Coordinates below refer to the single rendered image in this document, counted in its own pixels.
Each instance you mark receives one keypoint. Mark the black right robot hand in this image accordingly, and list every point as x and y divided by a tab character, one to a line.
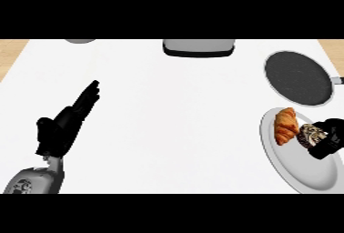
331	138

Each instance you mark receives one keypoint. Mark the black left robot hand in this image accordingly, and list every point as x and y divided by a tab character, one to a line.
62	127

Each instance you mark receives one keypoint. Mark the chocolate cupcake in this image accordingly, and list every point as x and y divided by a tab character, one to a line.
310	135

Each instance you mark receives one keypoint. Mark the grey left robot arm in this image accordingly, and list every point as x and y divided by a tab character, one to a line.
36	180

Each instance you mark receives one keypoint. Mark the white plate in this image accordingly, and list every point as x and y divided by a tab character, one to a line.
309	173

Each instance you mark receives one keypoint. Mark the black frying pan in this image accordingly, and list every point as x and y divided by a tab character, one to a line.
298	78

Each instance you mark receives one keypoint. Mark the golden croissant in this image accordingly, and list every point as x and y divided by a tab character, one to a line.
285	125

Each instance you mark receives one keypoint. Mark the grey round object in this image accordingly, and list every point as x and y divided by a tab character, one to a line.
80	41

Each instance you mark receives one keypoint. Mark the grey and black appliance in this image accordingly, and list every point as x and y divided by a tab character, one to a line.
198	48

